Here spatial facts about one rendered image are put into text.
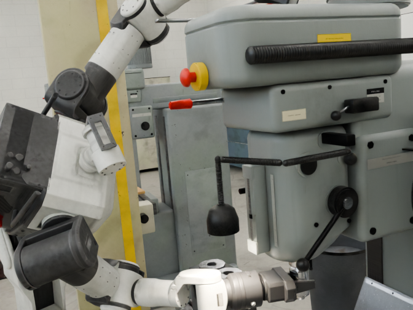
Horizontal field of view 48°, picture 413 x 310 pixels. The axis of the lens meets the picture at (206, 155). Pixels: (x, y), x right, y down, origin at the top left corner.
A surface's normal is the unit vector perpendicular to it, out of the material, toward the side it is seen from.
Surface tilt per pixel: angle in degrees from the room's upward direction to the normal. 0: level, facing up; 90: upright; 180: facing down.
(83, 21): 90
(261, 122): 90
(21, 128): 58
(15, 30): 90
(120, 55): 101
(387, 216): 90
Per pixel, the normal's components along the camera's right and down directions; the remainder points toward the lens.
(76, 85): -0.15, -0.32
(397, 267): -0.90, 0.14
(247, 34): 0.15, 0.15
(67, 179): 0.57, -0.47
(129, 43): 0.68, 0.25
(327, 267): -0.53, 0.24
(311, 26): 0.43, 0.11
